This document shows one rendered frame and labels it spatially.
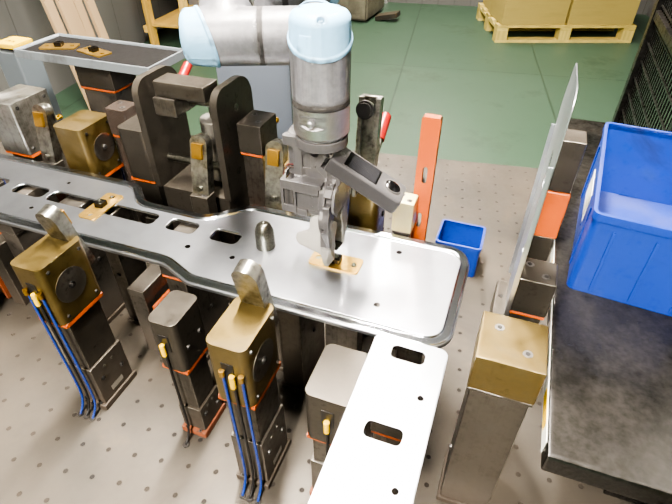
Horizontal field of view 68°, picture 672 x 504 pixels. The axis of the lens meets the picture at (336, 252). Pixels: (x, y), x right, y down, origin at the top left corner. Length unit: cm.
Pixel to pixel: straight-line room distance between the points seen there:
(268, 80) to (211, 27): 67
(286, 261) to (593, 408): 47
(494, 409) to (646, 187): 52
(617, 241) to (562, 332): 14
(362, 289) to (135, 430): 51
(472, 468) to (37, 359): 87
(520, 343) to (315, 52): 42
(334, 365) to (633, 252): 41
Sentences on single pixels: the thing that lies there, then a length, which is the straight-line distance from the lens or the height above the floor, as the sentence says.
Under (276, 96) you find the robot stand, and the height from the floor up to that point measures 101.
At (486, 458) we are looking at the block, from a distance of 78.
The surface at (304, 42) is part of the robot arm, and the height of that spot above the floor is 135.
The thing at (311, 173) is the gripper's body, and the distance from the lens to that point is 71.
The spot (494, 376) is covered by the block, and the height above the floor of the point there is 103.
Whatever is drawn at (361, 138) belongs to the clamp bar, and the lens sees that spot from 84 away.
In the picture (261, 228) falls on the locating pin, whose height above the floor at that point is 104.
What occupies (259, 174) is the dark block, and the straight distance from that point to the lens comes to 101.
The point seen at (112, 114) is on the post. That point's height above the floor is 109.
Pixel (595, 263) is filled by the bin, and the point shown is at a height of 108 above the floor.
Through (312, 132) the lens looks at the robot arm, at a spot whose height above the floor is 124.
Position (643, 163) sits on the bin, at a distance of 101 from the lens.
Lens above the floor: 152
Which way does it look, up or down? 39 degrees down
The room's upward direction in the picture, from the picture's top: straight up
